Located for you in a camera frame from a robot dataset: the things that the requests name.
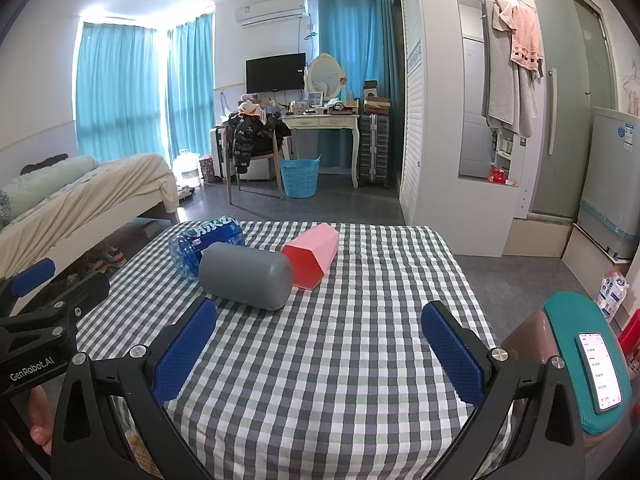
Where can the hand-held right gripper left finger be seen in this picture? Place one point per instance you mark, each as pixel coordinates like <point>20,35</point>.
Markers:
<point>185,345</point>

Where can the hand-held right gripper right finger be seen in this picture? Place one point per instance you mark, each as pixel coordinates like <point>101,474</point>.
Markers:
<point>452,355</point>

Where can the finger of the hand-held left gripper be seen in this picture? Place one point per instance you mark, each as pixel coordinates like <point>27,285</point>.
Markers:
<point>82,292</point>
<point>31,277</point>

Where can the grey cup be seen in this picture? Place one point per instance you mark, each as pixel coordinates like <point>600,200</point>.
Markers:
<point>240,272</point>

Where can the pink cup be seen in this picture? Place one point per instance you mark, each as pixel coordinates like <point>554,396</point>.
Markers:
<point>312,255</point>

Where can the person's left hand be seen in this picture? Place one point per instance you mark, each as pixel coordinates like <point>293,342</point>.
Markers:
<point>41,417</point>

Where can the pair of sneakers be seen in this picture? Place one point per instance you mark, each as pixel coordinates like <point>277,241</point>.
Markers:
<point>102,260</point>

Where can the blue water bottle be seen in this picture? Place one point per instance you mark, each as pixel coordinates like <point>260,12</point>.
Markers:
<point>189,254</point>

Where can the pale green pillow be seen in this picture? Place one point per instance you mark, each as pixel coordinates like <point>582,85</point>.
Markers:
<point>45,180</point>

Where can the bed with beige blanket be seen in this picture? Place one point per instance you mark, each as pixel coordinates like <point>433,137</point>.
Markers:
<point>95,195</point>

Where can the teal stool cushion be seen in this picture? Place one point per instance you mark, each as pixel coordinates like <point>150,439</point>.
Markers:
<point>562,340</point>

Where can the checked tablecloth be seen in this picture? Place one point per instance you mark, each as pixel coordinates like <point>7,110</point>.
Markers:
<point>325,360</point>

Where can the smartphone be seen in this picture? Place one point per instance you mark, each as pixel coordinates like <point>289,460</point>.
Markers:
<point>599,372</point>

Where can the clear water jug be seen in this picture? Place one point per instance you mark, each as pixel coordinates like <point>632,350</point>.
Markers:
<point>187,167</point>

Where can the white detergent pouch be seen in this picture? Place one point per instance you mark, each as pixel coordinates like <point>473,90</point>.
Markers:
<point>611,292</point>

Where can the patterned pink bag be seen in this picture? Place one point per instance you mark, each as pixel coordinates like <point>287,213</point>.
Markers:
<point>210,170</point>

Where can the red container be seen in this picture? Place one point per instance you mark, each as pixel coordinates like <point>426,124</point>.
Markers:
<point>630,340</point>

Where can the wooden chair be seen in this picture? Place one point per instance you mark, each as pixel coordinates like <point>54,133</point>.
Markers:
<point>257,160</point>

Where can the wide teal window curtain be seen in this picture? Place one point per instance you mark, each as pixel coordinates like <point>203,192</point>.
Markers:
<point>117,95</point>

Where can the blue laundry basket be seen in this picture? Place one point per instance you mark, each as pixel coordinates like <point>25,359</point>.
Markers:
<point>299,177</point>

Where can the dark jacket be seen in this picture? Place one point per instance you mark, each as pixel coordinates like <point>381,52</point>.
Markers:
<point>245,137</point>

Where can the striped suitcase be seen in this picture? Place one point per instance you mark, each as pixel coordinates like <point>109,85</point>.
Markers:
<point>375,150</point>

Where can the narrow teal window curtain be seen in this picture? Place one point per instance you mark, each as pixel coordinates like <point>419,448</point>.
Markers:
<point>190,90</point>

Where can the white washing machine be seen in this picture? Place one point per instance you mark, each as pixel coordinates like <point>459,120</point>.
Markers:
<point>610,185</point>

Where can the white dressing table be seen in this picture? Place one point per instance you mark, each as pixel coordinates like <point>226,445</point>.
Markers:
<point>320,122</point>

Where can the brown cardboard box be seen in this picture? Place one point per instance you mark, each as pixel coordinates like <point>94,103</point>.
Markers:
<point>377,105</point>

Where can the frosted glass door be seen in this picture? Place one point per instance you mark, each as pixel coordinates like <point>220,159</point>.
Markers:
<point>575,110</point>

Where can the grey hanging towel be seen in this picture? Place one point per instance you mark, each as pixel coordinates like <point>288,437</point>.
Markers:
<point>500,80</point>

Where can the black television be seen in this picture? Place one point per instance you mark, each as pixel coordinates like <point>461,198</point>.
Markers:
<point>275,72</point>

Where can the oval white mirror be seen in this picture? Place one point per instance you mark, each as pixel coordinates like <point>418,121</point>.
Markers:
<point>322,77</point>

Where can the pink hanging towel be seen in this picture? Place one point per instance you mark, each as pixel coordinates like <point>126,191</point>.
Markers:
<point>527,35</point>

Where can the tall teal curtain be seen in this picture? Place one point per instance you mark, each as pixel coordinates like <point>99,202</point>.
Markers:
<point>360,35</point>

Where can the white air conditioner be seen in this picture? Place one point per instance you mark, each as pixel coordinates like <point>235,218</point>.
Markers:
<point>272,10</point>

